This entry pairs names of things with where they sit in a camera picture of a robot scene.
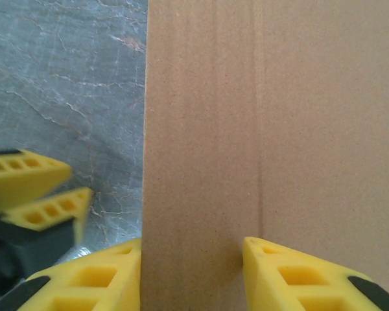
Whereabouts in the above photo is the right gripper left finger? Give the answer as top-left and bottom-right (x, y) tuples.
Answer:
(0, 238), (142, 311)

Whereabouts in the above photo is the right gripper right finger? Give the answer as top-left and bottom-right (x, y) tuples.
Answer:
(242, 236), (389, 311)

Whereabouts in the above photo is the brown cardboard box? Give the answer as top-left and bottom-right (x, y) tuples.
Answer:
(141, 0), (389, 311)

